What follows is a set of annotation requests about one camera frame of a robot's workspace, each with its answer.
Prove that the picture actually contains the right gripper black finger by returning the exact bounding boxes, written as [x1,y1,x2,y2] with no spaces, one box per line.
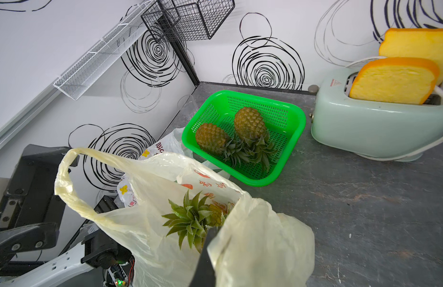
[189,227,220,287]

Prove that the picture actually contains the yellow ripe pineapple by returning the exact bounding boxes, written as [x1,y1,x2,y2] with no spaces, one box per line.
[162,193,235,252]

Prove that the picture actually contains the yellowish fruit print plastic bag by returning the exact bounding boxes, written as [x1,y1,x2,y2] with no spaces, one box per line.
[55,148,315,287]

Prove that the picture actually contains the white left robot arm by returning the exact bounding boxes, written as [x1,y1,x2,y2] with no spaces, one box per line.
[0,145,135,287]

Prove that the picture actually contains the white bunny print plastic bag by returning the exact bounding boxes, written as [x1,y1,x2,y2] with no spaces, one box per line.
[117,128,195,208]

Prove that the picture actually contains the green pineapple front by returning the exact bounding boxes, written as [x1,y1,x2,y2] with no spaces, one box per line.
[196,123,248,167]

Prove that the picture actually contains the green pineapple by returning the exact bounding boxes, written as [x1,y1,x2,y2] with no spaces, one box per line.
[234,107,277,173]
[196,123,248,167]

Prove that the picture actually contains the green pineapple middle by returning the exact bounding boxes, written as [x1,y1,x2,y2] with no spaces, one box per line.
[234,107,277,173]

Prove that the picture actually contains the green plastic basket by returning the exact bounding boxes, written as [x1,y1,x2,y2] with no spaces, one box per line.
[183,90,306,187]

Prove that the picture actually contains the clear plastic cup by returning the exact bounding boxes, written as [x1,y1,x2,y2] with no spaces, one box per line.
[177,94,199,120]

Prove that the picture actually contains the mint green toaster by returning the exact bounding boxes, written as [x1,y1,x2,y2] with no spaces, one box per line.
[311,68,443,161]

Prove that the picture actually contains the front toast slice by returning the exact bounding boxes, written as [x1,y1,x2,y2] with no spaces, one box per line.
[349,57,440,105]

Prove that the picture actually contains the toast slice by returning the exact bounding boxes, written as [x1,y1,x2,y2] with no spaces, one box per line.
[349,57,440,105]
[379,28,443,85]

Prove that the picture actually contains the back toast slice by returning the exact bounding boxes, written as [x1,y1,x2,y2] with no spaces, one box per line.
[379,28,443,85]

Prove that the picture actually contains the white mesh wall shelf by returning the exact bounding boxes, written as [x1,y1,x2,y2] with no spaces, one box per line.
[53,1,156,100]

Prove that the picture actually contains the black wire wall basket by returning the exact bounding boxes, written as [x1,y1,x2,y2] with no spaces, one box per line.
[141,0,235,42]

